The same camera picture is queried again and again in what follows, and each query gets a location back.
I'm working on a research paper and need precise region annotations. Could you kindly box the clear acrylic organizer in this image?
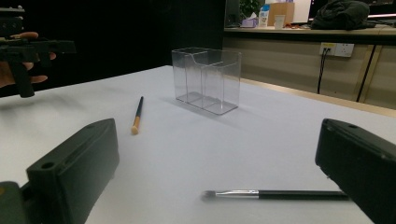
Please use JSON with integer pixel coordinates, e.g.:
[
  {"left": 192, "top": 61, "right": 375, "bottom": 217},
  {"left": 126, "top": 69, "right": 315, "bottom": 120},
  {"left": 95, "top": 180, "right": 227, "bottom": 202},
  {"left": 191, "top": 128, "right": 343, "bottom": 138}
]
[{"left": 171, "top": 47, "right": 243, "bottom": 116}]

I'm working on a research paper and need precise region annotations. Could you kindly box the brown cardboard box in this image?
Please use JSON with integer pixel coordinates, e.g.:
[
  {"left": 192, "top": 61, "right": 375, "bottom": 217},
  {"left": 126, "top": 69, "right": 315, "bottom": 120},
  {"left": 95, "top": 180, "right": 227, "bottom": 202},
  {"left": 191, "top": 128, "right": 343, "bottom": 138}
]
[{"left": 267, "top": 2, "right": 295, "bottom": 26}]

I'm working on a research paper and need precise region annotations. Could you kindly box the black power cable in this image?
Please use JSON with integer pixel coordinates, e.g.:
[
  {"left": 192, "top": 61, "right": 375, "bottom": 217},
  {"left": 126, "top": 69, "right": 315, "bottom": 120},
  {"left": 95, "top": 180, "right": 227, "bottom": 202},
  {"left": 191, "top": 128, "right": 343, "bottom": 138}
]
[{"left": 317, "top": 48, "right": 331, "bottom": 95}]

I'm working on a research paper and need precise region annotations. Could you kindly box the white wall socket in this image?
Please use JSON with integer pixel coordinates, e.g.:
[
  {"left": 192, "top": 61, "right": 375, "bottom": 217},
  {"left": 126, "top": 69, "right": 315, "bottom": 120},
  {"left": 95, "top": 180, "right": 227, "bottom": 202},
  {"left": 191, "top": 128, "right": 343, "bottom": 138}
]
[{"left": 334, "top": 43, "right": 355, "bottom": 59}]

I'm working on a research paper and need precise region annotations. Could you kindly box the dark cloth bundle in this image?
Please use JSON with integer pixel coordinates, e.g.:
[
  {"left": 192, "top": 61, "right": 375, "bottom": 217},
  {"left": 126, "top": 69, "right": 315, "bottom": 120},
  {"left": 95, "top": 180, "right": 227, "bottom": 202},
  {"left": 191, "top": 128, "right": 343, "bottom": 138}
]
[{"left": 310, "top": 0, "right": 372, "bottom": 31}]

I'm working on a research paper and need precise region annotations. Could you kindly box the beige office desk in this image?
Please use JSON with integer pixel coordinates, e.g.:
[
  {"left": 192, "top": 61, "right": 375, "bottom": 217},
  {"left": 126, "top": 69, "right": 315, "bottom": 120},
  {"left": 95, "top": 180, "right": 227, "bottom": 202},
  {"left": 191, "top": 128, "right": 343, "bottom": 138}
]
[{"left": 223, "top": 23, "right": 396, "bottom": 46}]

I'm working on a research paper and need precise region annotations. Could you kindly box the green plant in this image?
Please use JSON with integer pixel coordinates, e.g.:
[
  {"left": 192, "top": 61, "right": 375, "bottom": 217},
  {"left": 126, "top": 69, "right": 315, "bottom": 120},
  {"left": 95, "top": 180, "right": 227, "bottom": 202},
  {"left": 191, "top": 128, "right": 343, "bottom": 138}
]
[{"left": 239, "top": 0, "right": 265, "bottom": 18}]

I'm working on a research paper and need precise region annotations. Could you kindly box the purple tissue box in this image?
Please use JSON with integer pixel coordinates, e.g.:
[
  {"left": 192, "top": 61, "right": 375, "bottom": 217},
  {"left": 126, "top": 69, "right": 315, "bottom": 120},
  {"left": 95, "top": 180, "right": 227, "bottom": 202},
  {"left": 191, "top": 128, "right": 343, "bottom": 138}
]
[{"left": 241, "top": 12, "right": 260, "bottom": 28}]

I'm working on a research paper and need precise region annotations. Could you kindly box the white monitor screen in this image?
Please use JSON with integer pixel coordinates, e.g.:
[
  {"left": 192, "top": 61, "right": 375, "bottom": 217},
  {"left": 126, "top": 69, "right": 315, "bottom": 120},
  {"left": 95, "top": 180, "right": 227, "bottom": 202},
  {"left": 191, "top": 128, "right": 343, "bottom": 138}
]
[{"left": 292, "top": 0, "right": 312, "bottom": 23}]

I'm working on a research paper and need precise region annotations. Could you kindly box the black makeup brush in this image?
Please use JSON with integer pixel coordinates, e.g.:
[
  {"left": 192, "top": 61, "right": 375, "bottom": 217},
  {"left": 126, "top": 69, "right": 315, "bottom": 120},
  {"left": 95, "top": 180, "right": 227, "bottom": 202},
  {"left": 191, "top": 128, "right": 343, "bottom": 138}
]
[{"left": 200, "top": 189, "right": 351, "bottom": 202}]

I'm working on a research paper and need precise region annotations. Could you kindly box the black curtain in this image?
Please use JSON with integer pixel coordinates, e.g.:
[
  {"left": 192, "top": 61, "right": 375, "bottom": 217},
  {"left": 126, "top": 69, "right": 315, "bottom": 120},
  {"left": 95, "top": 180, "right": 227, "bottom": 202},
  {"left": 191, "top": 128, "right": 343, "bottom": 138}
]
[{"left": 0, "top": 0, "right": 226, "bottom": 99}]

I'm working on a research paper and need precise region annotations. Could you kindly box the white paper cup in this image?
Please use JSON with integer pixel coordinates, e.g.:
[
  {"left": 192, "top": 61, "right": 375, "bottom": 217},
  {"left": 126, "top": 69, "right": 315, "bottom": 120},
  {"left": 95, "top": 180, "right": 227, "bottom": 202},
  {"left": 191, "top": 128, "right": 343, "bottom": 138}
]
[{"left": 274, "top": 14, "right": 287, "bottom": 30}]

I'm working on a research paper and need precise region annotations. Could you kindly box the yellowed wall socket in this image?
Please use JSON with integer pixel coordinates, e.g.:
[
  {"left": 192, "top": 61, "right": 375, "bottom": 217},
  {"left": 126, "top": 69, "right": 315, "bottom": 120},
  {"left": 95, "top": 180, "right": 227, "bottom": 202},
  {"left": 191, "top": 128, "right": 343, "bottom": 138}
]
[{"left": 318, "top": 42, "right": 337, "bottom": 57}]

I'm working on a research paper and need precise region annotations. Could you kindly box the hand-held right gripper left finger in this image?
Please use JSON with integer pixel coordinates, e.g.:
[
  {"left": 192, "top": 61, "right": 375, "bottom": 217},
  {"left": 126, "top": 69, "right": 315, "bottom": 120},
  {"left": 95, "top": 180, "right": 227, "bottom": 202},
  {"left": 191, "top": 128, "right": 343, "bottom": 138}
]
[{"left": 26, "top": 118, "right": 120, "bottom": 224}]

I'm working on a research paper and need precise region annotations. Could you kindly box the white table sheet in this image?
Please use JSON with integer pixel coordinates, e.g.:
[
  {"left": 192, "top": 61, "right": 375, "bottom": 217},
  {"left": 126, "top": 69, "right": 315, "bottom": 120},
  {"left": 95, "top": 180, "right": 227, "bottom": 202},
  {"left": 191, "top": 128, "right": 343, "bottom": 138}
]
[{"left": 0, "top": 64, "right": 396, "bottom": 224}]

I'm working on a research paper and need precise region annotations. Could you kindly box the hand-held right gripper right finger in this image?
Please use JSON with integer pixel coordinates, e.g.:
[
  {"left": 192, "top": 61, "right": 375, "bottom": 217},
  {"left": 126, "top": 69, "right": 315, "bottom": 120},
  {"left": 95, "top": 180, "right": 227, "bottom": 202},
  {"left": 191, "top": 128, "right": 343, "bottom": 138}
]
[{"left": 315, "top": 118, "right": 396, "bottom": 224}]

